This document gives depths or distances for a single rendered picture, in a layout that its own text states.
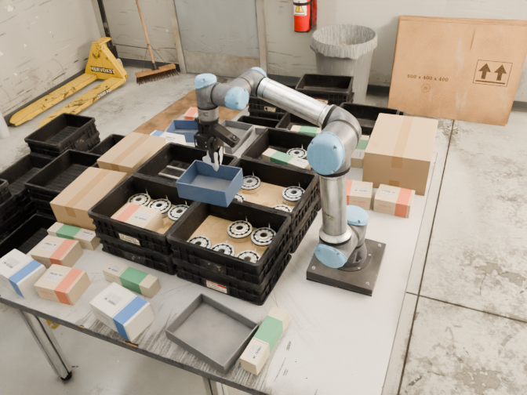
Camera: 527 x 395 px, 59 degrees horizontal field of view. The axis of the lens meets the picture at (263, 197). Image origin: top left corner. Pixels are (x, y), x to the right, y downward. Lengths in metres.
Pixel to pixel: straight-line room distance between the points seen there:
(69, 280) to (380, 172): 1.46
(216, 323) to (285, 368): 0.31
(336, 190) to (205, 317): 0.70
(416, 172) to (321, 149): 0.94
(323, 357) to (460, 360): 1.09
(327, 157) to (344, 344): 0.67
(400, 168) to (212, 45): 3.41
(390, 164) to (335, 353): 0.98
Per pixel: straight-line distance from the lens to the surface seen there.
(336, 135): 1.44
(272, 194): 2.11
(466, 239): 3.26
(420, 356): 2.60
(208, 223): 2.00
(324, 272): 1.87
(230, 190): 1.68
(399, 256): 2.03
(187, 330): 1.80
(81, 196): 2.30
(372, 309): 1.83
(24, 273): 2.12
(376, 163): 2.30
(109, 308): 1.84
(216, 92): 1.61
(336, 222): 1.61
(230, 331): 1.77
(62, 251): 2.17
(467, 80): 4.50
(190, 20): 5.35
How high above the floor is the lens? 2.12
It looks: 38 degrees down
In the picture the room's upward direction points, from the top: 5 degrees counter-clockwise
